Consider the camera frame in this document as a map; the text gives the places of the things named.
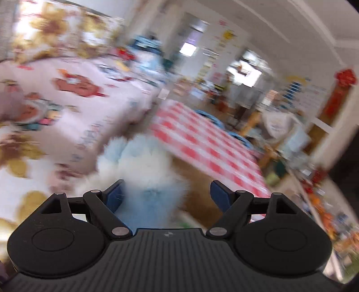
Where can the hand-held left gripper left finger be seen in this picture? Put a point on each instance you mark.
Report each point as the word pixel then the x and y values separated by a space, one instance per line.
pixel 115 196

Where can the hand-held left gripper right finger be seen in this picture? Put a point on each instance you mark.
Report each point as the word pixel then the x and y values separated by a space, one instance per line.
pixel 221 195

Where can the cardboard box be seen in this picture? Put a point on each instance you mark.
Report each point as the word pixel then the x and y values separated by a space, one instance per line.
pixel 204 182

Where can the blue white fluffy plush toy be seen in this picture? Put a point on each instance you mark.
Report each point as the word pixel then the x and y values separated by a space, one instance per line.
pixel 140 168

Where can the blue chair cushion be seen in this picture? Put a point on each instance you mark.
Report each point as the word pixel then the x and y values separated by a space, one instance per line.
pixel 209 116
pixel 241 140

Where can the red white checkered tablecloth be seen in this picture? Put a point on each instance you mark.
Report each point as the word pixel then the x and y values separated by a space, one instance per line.
pixel 202 132

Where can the sofa with cartoon sheet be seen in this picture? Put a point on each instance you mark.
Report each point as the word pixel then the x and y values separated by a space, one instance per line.
pixel 70 106

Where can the floral cushion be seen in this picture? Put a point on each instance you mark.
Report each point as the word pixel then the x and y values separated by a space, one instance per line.
pixel 61 28

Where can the blue wall stickers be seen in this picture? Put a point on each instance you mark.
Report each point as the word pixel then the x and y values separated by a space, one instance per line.
pixel 296 88

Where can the red knot wall hanging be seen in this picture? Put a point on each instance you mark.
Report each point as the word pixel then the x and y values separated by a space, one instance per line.
pixel 345 76

